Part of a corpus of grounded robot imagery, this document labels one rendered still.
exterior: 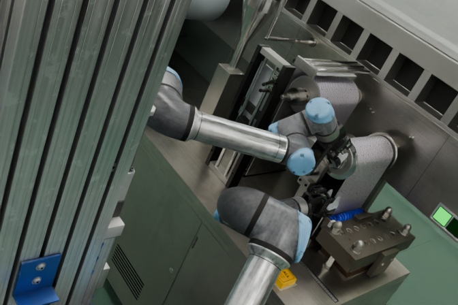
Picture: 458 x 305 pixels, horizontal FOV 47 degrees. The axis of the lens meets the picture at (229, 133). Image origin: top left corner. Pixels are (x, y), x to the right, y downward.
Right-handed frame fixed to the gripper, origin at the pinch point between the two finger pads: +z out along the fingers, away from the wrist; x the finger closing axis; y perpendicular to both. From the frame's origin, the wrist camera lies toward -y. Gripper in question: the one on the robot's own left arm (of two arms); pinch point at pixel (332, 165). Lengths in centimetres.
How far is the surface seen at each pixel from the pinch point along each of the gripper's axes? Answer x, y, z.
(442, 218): -29.1, 19.1, 31.2
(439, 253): 8, 60, 264
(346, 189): -4.9, -0.6, 12.1
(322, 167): 3.2, -2.3, 2.9
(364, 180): -4.9, 7.4, 17.0
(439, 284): -12, 38, 237
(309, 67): 27.8, 17.3, -12.6
